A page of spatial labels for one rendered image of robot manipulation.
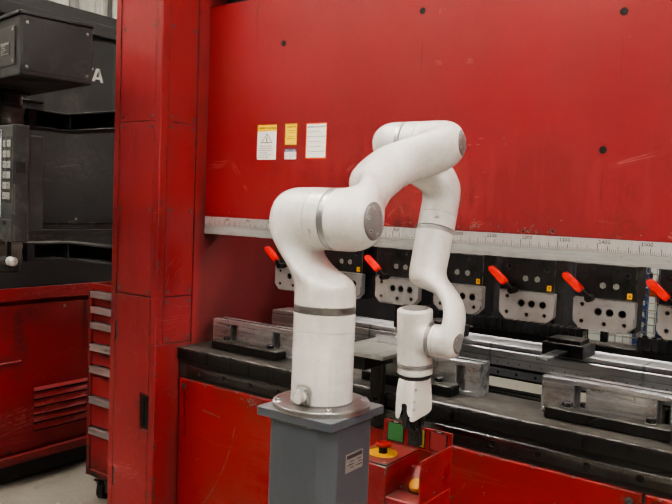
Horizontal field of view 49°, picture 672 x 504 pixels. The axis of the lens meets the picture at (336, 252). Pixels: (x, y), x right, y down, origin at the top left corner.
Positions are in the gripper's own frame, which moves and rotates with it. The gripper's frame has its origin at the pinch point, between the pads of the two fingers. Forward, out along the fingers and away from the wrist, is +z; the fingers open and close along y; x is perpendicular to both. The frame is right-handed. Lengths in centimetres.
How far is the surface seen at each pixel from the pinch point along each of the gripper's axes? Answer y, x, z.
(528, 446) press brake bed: -21.7, 19.8, 5.3
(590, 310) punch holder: -35, 30, -28
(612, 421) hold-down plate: -28.5, 37.9, -2.9
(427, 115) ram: -41, -19, -78
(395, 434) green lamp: -9.4, -11.2, 4.9
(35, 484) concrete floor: -39, -232, 89
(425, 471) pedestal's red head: 3.5, 4.8, 6.1
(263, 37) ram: -45, -84, -106
